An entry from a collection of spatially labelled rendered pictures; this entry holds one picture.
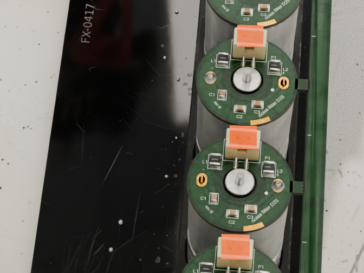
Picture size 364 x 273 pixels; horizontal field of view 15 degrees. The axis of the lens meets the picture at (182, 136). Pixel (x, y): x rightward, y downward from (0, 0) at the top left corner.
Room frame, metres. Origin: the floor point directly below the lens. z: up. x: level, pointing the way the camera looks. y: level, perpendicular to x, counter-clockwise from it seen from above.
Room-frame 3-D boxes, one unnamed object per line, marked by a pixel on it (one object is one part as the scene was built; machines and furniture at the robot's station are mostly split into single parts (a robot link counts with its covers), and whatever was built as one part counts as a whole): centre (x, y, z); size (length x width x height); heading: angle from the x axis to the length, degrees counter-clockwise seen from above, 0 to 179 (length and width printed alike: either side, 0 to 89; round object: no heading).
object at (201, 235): (0.14, -0.01, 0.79); 0.02 x 0.02 x 0.05
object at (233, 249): (0.12, -0.01, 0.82); 0.01 x 0.01 x 0.01; 85
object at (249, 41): (0.18, -0.02, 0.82); 0.01 x 0.01 x 0.01; 85
